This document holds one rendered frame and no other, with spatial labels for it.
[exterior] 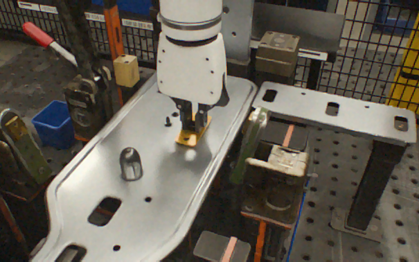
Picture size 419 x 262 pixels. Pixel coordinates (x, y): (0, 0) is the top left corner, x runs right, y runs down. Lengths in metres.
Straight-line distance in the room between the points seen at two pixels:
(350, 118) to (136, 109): 0.39
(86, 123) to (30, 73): 0.82
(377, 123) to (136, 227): 0.45
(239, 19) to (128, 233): 0.50
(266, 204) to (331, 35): 0.49
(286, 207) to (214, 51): 0.25
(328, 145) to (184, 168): 0.62
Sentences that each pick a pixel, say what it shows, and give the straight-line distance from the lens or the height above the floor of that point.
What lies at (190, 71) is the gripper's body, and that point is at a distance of 0.55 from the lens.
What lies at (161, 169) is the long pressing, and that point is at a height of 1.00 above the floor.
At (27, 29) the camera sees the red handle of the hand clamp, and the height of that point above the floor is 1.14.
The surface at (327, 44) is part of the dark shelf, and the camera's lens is 0.90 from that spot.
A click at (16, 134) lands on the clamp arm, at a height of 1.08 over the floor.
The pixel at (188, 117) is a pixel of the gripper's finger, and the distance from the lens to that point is 0.63.
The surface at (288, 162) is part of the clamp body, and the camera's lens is 0.54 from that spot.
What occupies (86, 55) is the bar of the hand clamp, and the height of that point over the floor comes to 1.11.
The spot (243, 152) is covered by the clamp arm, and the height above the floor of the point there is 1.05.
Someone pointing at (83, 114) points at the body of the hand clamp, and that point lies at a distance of 0.73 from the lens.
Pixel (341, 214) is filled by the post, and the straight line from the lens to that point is 0.95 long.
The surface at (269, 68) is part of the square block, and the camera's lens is 0.81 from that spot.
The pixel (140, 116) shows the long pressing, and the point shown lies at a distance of 0.69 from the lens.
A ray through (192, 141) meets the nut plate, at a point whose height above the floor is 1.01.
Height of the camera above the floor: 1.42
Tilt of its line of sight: 40 degrees down
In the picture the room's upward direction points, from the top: straight up
